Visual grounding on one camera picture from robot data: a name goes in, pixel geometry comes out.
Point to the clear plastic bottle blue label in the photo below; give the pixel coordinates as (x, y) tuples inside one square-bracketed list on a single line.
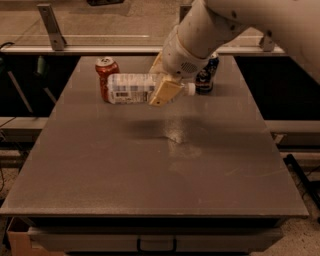
[(129, 88)]

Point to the red coke can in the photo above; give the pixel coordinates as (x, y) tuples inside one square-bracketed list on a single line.
[(105, 66)]

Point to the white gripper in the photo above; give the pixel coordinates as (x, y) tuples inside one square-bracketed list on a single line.
[(177, 59)]

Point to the grey drawer with black handle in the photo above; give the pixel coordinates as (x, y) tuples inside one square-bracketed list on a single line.
[(154, 240)]

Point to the horizontal metal rail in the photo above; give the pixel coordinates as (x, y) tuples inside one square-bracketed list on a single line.
[(124, 50)]

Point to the cardboard box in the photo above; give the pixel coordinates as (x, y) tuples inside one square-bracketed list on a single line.
[(20, 242)]

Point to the left metal rail bracket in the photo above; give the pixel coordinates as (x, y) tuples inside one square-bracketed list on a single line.
[(57, 41)]

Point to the dark blue soda can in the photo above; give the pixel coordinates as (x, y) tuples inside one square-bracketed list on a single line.
[(204, 79)]

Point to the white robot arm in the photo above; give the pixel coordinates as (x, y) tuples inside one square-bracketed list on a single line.
[(293, 25)]

